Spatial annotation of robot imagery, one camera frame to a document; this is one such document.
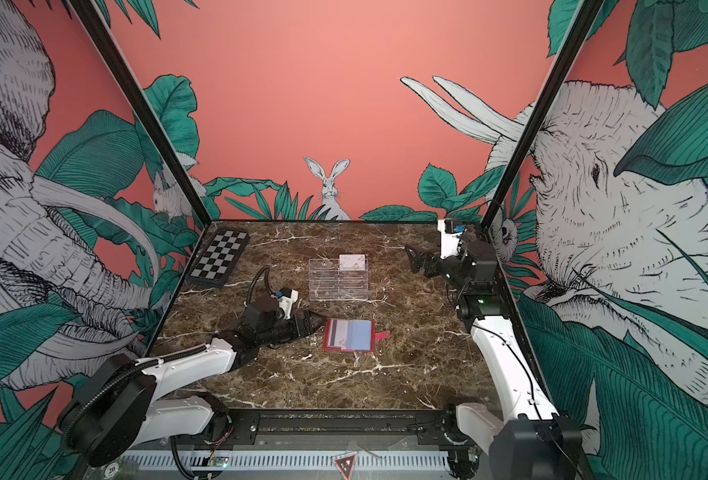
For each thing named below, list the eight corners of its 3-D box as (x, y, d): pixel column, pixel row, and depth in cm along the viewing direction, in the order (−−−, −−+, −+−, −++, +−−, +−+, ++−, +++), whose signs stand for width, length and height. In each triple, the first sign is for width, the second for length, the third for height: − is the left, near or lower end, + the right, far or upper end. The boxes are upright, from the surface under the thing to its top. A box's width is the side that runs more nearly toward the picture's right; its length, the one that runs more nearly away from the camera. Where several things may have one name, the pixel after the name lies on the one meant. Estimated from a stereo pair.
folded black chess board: (191, 283, 104) (185, 277, 101) (221, 234, 119) (217, 227, 116) (223, 288, 103) (219, 281, 100) (250, 237, 118) (247, 230, 115)
